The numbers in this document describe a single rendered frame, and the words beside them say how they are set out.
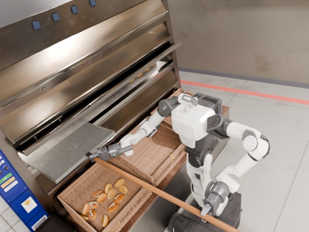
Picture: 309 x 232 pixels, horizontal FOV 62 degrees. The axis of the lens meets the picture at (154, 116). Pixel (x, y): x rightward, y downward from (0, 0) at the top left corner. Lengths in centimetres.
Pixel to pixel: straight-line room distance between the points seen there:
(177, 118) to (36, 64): 99
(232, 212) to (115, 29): 192
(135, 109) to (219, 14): 253
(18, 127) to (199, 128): 117
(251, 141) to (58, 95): 135
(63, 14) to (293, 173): 269
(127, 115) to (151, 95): 37
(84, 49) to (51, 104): 47
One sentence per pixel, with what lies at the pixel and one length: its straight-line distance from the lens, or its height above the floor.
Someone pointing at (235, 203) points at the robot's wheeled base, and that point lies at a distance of 269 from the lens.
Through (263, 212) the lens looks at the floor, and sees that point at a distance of 286.
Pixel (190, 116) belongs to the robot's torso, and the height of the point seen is 140.
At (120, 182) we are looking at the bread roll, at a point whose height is 64.
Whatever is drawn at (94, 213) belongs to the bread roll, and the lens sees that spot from 230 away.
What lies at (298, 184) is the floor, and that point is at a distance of 313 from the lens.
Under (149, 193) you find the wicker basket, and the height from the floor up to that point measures 62.
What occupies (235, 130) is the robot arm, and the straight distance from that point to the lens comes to 147.
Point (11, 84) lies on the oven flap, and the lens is 184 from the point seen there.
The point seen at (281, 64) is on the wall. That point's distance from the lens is 452.
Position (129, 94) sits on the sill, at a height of 118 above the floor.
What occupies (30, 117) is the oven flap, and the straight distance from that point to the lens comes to 194.
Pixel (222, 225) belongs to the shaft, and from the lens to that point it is 135.
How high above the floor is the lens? 236
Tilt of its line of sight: 34 degrees down
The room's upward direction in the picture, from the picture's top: 14 degrees counter-clockwise
